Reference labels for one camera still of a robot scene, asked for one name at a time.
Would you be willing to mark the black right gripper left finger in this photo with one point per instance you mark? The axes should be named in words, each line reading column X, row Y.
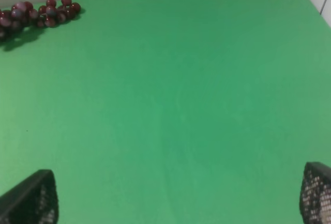
column 32, row 201

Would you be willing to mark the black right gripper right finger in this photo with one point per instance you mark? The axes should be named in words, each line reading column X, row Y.
column 314, row 198

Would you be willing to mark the bunch of red grapes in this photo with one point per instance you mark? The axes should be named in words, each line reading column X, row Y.
column 24, row 15

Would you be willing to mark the green table cloth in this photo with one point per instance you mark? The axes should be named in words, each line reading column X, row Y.
column 170, row 111

